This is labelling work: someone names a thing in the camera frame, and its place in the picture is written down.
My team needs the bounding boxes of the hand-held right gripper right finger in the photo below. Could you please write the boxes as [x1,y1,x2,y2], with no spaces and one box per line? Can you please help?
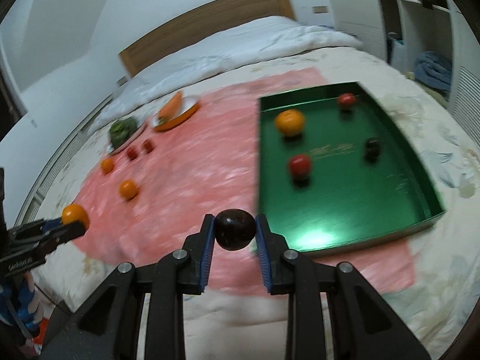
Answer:
[256,214,432,360]

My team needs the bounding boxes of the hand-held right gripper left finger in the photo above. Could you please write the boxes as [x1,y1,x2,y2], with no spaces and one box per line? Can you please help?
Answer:
[39,214,216,360]

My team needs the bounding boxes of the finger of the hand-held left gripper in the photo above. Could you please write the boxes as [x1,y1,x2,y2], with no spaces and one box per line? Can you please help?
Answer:
[10,217,66,241]
[41,222,86,257]

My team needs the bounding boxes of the large orange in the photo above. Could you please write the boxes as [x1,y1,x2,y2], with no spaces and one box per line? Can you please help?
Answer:
[274,109,305,137]
[62,204,91,231]

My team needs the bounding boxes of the dark purple plum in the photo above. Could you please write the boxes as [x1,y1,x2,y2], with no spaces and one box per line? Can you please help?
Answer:
[214,208,257,251]
[364,137,382,162]

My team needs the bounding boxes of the green rectangular tray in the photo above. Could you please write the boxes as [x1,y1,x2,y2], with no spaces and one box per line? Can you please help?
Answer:
[257,81,446,259]

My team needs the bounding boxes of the pink plastic sheet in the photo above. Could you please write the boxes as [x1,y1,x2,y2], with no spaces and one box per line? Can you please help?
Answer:
[69,67,415,297]

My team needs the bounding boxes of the green leafy vegetable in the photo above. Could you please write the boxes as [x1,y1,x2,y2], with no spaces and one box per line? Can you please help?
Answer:
[109,117,139,147]

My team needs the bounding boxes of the white enamel plate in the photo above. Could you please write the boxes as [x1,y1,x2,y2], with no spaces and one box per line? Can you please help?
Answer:
[107,119,148,155]

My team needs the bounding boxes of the orange rimmed plate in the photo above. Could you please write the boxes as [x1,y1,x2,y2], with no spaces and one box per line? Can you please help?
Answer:
[152,95,200,133]

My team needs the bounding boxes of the carrot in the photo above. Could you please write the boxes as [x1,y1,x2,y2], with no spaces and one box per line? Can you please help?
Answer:
[157,92,183,124]

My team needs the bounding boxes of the white duvet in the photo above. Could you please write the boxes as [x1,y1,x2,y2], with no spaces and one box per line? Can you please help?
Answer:
[88,16,362,136]

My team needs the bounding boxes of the wooden headboard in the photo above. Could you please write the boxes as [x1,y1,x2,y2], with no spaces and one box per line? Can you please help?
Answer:
[119,0,297,79]

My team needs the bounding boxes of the white bag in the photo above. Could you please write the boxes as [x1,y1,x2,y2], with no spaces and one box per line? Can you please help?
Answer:
[388,34,408,73]

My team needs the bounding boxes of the blue towel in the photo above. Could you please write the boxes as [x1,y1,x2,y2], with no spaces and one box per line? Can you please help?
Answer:
[413,51,453,92]

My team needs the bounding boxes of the white louvred panel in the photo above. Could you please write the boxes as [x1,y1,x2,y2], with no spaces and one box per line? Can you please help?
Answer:
[448,65,480,137]

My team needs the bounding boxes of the white wardrobe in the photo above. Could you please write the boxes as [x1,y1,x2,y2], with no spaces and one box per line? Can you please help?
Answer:
[329,0,480,94]

